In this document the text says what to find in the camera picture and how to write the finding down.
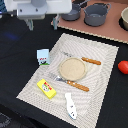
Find light blue milk carton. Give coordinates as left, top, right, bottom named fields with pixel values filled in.
left=37, top=49, right=50, bottom=65

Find blue wire basket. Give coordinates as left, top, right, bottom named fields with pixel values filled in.
left=0, top=0, right=6, bottom=13

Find fork with wooden handle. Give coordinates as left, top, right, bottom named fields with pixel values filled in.
left=48, top=73, right=89, bottom=92

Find brown stove board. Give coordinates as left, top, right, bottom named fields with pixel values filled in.
left=50, top=0, right=128, bottom=44

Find large grey pot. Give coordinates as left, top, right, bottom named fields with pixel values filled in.
left=84, top=3, right=111, bottom=27

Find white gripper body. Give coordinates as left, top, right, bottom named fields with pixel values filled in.
left=4, top=0, right=72, bottom=19

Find yellow butter box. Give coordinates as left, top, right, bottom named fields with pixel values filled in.
left=37, top=79, right=56, bottom=99

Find beige woven placemat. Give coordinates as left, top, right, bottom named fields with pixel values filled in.
left=17, top=34, right=118, bottom=128

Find beige bowl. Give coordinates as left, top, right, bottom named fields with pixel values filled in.
left=121, top=7, right=128, bottom=30

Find knife with wooden handle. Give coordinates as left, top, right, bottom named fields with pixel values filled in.
left=61, top=50, right=103, bottom=66

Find small grey pot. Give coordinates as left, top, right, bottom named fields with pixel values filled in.
left=61, top=1, right=87, bottom=21

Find red toy tomato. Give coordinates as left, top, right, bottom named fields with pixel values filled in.
left=118, top=61, right=128, bottom=74

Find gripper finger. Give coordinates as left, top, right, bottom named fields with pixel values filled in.
left=26, top=19, right=34, bottom=31
left=53, top=14, right=61, bottom=30

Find round wooden plate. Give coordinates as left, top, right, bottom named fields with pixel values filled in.
left=59, top=57, right=87, bottom=81

